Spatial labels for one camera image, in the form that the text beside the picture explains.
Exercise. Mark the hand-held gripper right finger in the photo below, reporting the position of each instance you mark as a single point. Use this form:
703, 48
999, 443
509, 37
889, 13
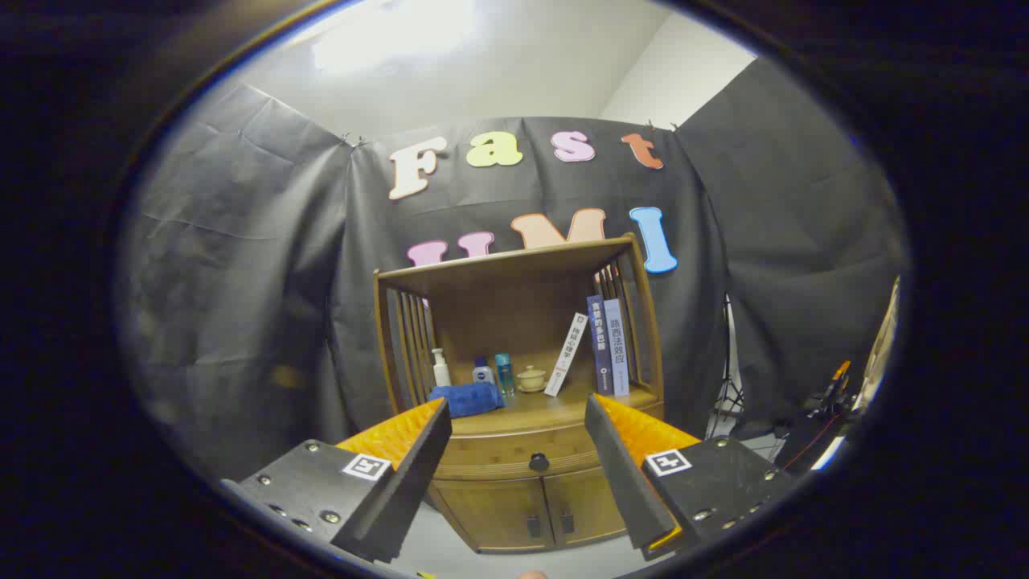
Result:
623, 474

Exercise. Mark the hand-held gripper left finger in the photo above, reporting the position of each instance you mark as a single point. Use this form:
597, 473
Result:
418, 474

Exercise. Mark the wooden cabinet door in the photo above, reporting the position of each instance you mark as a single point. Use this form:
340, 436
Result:
498, 511
587, 503

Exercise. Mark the wooden countertop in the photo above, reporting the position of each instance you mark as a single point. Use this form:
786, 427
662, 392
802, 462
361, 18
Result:
547, 406

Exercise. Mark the wooden cabinet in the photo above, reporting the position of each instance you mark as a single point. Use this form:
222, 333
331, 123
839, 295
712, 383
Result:
514, 314

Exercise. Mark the blue rolled towel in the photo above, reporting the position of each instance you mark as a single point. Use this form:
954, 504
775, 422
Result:
466, 400

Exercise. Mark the white pump bottle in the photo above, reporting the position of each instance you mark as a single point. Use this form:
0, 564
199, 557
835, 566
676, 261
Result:
441, 374

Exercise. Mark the white lotion bottle blue cap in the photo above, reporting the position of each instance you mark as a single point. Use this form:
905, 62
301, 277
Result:
482, 373

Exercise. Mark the light purple book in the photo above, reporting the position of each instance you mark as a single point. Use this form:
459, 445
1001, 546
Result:
616, 350

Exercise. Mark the dark blue book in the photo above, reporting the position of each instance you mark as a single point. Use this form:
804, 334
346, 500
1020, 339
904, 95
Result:
600, 346

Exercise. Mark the clear blue bottle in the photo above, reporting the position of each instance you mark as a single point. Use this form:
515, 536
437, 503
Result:
504, 374

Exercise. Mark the beige lidded teacup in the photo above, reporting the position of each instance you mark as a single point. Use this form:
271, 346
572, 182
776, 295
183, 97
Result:
531, 379

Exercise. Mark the white book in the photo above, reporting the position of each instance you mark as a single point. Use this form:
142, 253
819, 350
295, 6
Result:
567, 354

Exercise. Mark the black light stand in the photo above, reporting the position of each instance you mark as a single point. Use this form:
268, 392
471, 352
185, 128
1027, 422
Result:
727, 386

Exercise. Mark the black equipment with orange tip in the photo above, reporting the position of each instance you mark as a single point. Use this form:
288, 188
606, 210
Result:
812, 418

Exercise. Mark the black backdrop cloth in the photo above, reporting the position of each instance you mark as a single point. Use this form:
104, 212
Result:
241, 281

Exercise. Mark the beige cloth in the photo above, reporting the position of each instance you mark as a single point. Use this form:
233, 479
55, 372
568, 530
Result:
880, 354

